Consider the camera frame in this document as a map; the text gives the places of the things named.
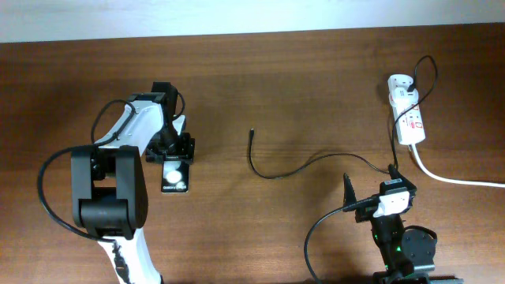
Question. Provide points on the white power strip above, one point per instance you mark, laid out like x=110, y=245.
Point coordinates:
x=409, y=127

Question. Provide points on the black smartphone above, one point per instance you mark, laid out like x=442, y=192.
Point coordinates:
x=175, y=177

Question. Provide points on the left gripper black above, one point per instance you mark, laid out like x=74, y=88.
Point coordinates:
x=185, y=152

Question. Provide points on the white USB wall charger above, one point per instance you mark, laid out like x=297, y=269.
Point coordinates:
x=400, y=97

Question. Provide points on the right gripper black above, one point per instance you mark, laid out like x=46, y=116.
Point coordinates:
x=396, y=177

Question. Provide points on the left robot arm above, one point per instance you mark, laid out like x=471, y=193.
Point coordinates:
x=109, y=192

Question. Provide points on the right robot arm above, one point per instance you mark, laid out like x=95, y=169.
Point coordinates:
x=407, y=251

